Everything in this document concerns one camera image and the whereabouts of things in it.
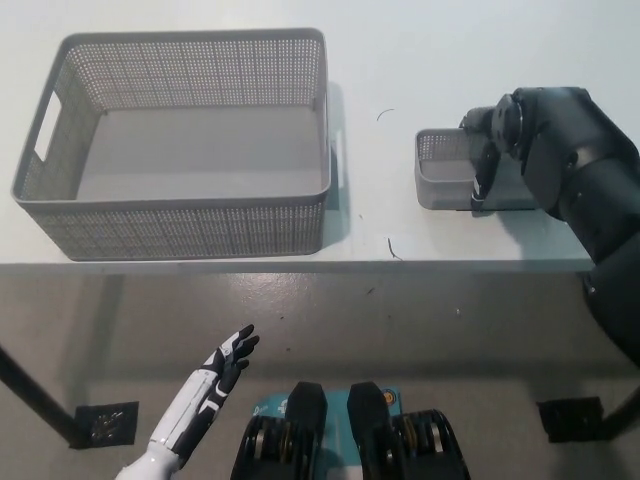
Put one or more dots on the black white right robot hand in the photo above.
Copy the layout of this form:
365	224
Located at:
507	125

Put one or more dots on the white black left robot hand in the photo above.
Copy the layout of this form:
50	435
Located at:
200	395

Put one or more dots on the small grey perforated basket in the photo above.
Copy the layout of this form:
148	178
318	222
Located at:
442	192

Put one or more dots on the black floor tape patch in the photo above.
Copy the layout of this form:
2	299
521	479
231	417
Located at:
105	422
570	420

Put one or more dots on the black table leg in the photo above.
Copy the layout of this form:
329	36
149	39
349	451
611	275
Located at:
622	415
35	397

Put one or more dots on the large grey perforated basket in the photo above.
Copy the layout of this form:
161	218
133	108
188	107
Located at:
200	150

